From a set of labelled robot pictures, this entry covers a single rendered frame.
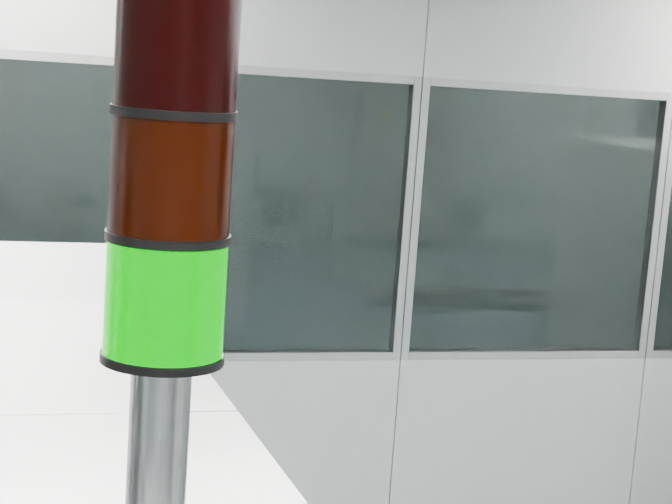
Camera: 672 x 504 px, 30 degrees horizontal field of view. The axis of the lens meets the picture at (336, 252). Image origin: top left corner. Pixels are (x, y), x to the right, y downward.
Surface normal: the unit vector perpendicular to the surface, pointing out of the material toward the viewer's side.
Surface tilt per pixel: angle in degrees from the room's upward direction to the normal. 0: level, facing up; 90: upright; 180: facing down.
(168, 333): 90
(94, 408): 0
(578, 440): 90
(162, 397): 90
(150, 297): 90
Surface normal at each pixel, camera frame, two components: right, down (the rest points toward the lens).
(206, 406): 0.07, -0.98
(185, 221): 0.37, 0.17
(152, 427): -0.10, 0.15
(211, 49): 0.64, 0.17
